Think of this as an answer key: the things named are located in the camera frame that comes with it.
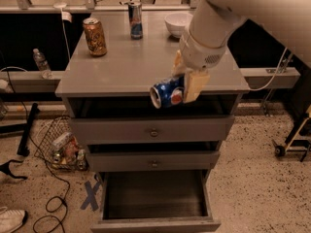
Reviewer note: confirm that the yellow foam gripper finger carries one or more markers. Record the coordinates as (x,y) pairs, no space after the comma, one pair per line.
(194,81)
(178,65)

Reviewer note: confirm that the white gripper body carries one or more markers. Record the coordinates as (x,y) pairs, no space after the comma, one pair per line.
(198,55)

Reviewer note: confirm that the blue crushed pepsi can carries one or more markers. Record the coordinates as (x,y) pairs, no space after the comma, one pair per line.
(168,93)

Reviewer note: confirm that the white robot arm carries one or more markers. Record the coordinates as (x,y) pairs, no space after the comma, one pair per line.
(204,40)

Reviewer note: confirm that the grey top drawer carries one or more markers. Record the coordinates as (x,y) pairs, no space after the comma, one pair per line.
(91,131)

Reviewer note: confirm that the tall blue silver can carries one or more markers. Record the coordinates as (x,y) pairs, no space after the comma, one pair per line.
(135,20)

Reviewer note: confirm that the gold soda can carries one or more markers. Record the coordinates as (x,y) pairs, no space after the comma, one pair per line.
(95,38)

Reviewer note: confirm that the grey middle drawer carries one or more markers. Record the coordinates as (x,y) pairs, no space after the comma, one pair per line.
(152,161)

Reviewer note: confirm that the grey drawer cabinet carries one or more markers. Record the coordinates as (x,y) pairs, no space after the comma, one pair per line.
(117,84)

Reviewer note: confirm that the grey open bottom drawer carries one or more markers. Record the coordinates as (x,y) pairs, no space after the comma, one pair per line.
(155,202)

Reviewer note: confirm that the white ceramic bowl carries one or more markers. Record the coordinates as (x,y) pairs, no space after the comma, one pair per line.
(176,23)

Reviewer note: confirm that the clear plastic water bottle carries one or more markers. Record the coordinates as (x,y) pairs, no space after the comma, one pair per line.
(42,64)

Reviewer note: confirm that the black metal stand bar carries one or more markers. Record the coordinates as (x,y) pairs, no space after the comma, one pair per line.
(23,149)

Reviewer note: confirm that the white sneaker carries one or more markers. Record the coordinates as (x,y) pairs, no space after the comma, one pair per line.
(12,220)

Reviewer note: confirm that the black wheeled cart frame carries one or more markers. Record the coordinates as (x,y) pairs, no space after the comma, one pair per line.
(292,143)

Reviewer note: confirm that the wire basket with items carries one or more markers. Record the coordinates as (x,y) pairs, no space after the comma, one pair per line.
(60,148)

